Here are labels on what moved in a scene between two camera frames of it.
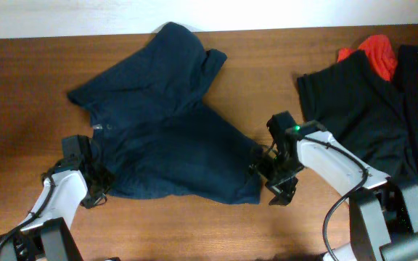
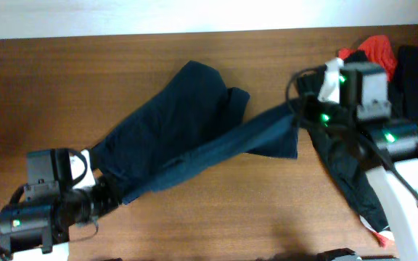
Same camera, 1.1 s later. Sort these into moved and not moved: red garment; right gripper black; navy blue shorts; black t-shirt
Moved: right gripper black; navy blue shorts
Not moved: black t-shirt; red garment
